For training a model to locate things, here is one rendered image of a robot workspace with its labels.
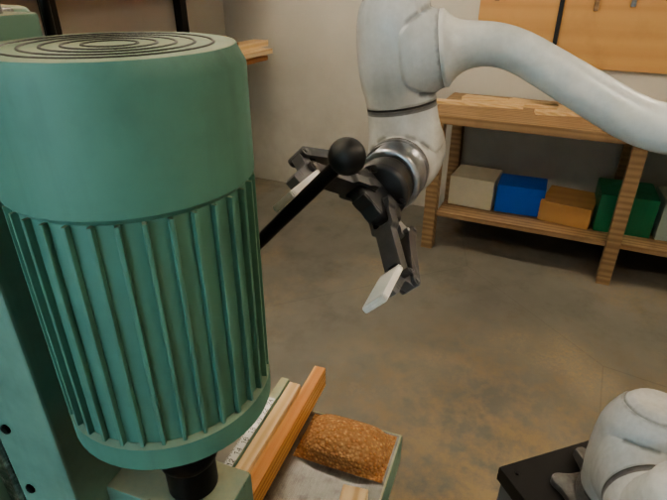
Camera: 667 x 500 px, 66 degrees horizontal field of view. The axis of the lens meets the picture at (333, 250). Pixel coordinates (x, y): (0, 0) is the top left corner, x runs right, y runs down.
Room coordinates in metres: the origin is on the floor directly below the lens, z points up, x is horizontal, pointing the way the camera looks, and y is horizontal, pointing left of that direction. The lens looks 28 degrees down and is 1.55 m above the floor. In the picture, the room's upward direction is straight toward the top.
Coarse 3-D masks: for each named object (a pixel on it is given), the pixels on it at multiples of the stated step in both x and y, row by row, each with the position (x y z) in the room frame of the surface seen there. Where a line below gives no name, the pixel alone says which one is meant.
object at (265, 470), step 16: (320, 368) 0.69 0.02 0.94; (304, 384) 0.65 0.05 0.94; (320, 384) 0.67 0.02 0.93; (304, 400) 0.62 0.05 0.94; (288, 416) 0.58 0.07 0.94; (304, 416) 0.61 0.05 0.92; (288, 432) 0.55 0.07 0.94; (272, 448) 0.52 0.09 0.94; (288, 448) 0.55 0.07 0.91; (256, 464) 0.49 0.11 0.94; (272, 464) 0.50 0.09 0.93; (256, 480) 0.47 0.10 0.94; (272, 480) 0.50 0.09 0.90; (256, 496) 0.46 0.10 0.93
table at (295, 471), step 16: (304, 432) 0.59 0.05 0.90; (384, 432) 0.59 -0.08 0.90; (400, 448) 0.57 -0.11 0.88; (288, 464) 0.53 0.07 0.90; (304, 464) 0.53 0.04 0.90; (320, 464) 0.53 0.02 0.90; (288, 480) 0.50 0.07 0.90; (304, 480) 0.50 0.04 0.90; (320, 480) 0.50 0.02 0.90; (336, 480) 0.50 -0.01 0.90; (352, 480) 0.50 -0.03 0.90; (368, 480) 0.50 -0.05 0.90; (384, 480) 0.50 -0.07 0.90; (272, 496) 0.47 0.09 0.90; (288, 496) 0.47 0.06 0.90; (304, 496) 0.47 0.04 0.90; (320, 496) 0.47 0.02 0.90; (336, 496) 0.47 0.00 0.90; (368, 496) 0.47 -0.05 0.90; (384, 496) 0.48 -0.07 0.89
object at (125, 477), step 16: (224, 464) 0.39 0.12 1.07; (112, 480) 0.37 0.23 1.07; (128, 480) 0.37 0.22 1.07; (144, 480) 0.37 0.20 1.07; (160, 480) 0.37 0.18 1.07; (224, 480) 0.37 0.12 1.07; (240, 480) 0.37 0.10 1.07; (112, 496) 0.36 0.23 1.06; (128, 496) 0.35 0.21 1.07; (144, 496) 0.35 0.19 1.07; (160, 496) 0.35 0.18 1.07; (208, 496) 0.35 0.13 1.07; (224, 496) 0.35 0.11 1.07; (240, 496) 0.36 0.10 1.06
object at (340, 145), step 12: (336, 144) 0.45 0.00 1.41; (348, 144) 0.45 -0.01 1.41; (360, 144) 0.45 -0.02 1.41; (336, 156) 0.44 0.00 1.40; (348, 156) 0.44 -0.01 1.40; (360, 156) 0.44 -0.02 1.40; (336, 168) 0.44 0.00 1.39; (348, 168) 0.44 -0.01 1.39; (360, 168) 0.45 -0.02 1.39; (324, 180) 0.46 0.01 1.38; (300, 192) 0.47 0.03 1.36; (312, 192) 0.46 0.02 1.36; (288, 204) 0.47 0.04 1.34; (300, 204) 0.46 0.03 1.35; (276, 216) 0.48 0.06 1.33; (288, 216) 0.47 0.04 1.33; (264, 228) 0.48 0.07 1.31; (276, 228) 0.47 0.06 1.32; (264, 240) 0.48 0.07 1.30
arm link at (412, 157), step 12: (384, 144) 0.68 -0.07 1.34; (396, 144) 0.68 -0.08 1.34; (408, 144) 0.69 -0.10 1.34; (372, 156) 0.66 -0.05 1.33; (384, 156) 0.66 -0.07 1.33; (396, 156) 0.65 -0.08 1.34; (408, 156) 0.65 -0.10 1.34; (420, 156) 0.68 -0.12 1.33; (408, 168) 0.64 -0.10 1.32; (420, 168) 0.65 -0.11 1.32; (420, 180) 0.64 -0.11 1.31; (408, 204) 0.64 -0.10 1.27
